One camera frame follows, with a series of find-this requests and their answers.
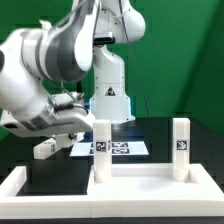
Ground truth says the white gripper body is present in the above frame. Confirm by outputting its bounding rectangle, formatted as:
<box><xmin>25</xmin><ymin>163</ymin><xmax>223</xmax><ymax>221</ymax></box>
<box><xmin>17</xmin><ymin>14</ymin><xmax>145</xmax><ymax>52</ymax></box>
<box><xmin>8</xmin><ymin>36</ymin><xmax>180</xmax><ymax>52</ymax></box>
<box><xmin>0</xmin><ymin>102</ymin><xmax>95</xmax><ymax>137</ymax></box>

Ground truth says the white desk tabletop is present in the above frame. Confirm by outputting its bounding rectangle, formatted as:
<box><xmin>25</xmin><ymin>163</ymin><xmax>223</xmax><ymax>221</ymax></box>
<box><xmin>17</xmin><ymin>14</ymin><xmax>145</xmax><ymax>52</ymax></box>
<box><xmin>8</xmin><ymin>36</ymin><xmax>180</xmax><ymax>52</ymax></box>
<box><xmin>87</xmin><ymin>163</ymin><xmax>224</xmax><ymax>203</ymax></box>

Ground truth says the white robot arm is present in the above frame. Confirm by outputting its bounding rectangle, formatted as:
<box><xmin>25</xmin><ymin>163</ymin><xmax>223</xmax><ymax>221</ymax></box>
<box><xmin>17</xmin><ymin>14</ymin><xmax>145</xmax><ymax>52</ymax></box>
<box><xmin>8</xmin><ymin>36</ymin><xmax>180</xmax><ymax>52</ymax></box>
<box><xmin>0</xmin><ymin>0</ymin><xmax>146</xmax><ymax>137</ymax></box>

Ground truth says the fiducial marker sheet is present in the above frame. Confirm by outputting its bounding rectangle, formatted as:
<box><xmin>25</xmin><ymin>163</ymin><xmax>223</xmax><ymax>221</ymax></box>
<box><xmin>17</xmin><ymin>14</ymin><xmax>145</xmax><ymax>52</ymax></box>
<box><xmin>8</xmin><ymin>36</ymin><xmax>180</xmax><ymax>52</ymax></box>
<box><xmin>70</xmin><ymin>141</ymin><xmax>148</xmax><ymax>157</ymax></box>

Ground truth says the white U-shaped fence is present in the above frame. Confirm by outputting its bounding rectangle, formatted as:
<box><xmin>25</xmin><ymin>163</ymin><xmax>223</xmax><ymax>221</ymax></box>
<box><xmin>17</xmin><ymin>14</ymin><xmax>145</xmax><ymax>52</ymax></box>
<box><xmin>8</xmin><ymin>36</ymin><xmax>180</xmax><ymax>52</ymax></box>
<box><xmin>0</xmin><ymin>166</ymin><xmax>224</xmax><ymax>219</ymax></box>

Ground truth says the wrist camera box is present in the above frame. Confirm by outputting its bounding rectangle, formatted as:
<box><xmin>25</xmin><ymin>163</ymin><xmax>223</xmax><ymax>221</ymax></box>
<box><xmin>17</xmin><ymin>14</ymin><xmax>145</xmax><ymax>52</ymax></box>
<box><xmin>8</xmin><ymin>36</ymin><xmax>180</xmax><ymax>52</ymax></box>
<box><xmin>52</xmin><ymin>92</ymin><xmax>84</xmax><ymax>112</ymax></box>

